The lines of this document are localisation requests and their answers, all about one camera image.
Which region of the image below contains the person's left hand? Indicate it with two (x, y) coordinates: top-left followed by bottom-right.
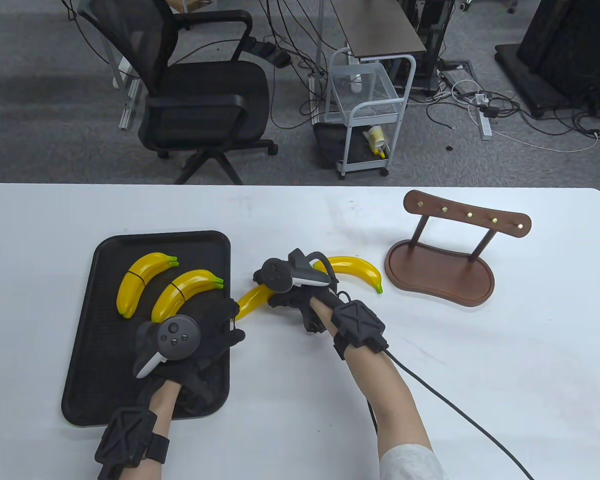
(154, 295), (246, 386)

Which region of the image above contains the person's right hand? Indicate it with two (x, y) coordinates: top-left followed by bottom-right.
(252, 270), (342, 312)

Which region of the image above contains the yellow plastic banana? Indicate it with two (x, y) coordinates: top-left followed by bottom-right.
(155, 279), (225, 323)
(312, 256), (384, 295)
(116, 252), (179, 316)
(236, 285), (277, 322)
(124, 259), (180, 319)
(151, 269), (224, 323)

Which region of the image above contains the black right forearm tracker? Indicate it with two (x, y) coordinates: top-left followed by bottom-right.
(331, 299), (392, 361)

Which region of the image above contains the black left forearm tracker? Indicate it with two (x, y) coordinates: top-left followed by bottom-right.
(94, 407), (171, 480)

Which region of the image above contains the person's right forearm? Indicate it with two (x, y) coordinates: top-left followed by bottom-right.
(310, 292), (433, 458)

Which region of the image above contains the grey right hand controller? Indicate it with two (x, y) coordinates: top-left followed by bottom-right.
(260, 249), (339, 295)

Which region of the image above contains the grey hand controller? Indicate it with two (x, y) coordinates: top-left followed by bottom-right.
(133, 316), (202, 380)
(260, 249), (339, 295)

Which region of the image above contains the grey left hand controller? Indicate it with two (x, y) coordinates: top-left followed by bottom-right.
(133, 316), (202, 380)

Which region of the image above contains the black plastic tray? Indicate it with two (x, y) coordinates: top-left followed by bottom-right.
(61, 230), (231, 427)

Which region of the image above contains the brown wooden hook stand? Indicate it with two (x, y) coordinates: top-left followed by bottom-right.
(384, 189), (532, 307)

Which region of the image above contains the white shirt sleeve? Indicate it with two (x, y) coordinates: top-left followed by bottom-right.
(379, 442), (449, 480)

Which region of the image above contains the black mesh office chair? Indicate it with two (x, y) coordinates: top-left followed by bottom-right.
(76, 0), (279, 186)

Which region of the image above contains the grey floor socket box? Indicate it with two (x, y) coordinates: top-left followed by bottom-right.
(437, 62), (476, 96)

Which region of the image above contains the brown side table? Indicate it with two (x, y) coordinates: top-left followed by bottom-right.
(330, 0), (427, 63)

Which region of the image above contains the brown cardboard box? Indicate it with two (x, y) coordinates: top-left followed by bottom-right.
(167, 0), (216, 14)

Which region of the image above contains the black equipment stand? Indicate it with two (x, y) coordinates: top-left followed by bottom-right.
(495, 0), (600, 119)

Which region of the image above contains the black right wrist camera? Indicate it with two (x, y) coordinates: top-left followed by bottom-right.
(300, 300), (331, 335)

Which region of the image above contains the black right tracker cable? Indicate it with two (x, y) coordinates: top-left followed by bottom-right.
(365, 350), (536, 480)

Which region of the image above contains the white wire cart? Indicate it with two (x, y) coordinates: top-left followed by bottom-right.
(326, 47), (417, 180)

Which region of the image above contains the white aluminium frame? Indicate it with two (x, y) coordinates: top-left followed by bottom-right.
(112, 55), (144, 131)

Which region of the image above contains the white floor cable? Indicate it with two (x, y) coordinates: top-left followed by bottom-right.
(489, 126), (600, 154)

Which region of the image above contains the black desk frame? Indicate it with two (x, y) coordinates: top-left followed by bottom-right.
(400, 0), (456, 96)

